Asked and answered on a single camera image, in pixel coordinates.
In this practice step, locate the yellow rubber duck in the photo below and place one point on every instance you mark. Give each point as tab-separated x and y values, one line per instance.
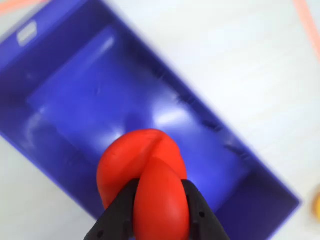
317	203

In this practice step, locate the orange tape line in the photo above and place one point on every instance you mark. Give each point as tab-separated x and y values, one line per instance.
308	27

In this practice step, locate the red rubber duck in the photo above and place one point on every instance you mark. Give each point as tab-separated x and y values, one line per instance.
160	200

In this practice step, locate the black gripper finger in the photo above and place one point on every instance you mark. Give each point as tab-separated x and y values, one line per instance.
202	215
117	215

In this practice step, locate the blue plastic box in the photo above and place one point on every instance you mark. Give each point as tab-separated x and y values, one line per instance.
100	87

